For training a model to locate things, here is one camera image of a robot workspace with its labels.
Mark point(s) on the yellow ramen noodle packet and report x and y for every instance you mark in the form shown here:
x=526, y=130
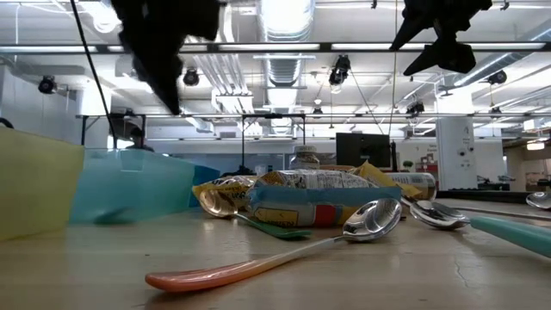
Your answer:
x=228, y=185
x=374, y=172

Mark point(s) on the silver ventilation duct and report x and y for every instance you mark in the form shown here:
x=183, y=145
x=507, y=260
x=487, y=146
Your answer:
x=495, y=64
x=286, y=26

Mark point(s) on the white rectangular ceiling lamp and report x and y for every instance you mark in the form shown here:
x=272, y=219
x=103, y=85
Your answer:
x=535, y=145

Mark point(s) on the blue plastic bin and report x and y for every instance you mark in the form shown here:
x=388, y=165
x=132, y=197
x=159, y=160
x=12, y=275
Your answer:
x=204, y=178

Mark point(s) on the yellow plastic bin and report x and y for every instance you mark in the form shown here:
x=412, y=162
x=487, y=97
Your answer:
x=39, y=185

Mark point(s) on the tan jar with white label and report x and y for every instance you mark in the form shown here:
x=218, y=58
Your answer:
x=419, y=183

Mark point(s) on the black ceiling spotlight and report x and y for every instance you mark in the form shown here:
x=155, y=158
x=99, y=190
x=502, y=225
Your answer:
x=497, y=77
x=317, y=111
x=190, y=77
x=46, y=84
x=415, y=107
x=340, y=69

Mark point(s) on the white-lidded spice jar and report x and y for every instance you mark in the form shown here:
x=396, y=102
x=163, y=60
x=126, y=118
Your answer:
x=304, y=157

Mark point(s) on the black aluminium table frame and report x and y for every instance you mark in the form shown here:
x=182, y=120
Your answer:
x=495, y=196

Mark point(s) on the blue ramen noodle packet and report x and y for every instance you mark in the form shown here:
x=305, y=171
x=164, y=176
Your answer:
x=310, y=202

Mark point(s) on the white square pillar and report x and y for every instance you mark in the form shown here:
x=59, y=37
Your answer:
x=460, y=150

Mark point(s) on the black overhead rig bar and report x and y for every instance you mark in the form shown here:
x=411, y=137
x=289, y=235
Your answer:
x=327, y=46

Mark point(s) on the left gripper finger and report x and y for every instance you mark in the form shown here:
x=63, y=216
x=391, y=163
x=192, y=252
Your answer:
x=165, y=77

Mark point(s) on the person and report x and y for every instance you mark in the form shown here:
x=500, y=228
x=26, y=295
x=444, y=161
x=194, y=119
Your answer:
x=138, y=140

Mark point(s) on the teal plastic bin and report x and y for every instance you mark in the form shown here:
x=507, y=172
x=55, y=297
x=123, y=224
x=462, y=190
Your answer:
x=129, y=185

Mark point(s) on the black background workstation frame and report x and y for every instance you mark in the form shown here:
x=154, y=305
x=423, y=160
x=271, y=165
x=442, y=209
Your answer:
x=243, y=125

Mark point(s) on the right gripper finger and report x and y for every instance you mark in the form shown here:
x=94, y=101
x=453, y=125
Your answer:
x=428, y=60
x=415, y=28

